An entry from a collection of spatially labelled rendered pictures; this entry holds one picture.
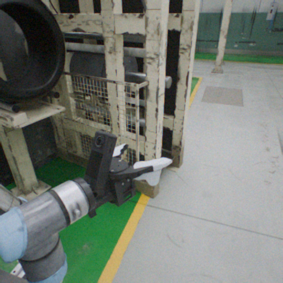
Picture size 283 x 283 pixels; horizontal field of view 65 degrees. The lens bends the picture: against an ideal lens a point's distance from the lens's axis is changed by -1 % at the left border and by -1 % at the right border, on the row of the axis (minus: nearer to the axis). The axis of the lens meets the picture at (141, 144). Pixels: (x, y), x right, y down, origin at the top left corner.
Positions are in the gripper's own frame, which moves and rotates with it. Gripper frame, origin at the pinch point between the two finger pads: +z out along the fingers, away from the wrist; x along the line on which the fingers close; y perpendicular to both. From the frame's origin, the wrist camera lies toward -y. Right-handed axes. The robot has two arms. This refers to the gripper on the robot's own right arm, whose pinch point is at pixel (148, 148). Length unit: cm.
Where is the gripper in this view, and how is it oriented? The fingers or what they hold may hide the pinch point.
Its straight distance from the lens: 55.8
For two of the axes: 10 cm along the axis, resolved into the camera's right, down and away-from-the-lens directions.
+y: 1.0, 9.0, 4.2
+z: 7.1, -3.6, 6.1
